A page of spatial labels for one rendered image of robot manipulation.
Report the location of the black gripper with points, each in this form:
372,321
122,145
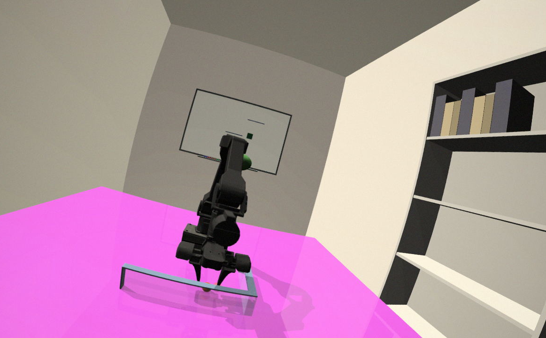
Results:
186,251

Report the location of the low clear corner wall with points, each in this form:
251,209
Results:
187,294

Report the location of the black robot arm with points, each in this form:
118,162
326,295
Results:
218,209

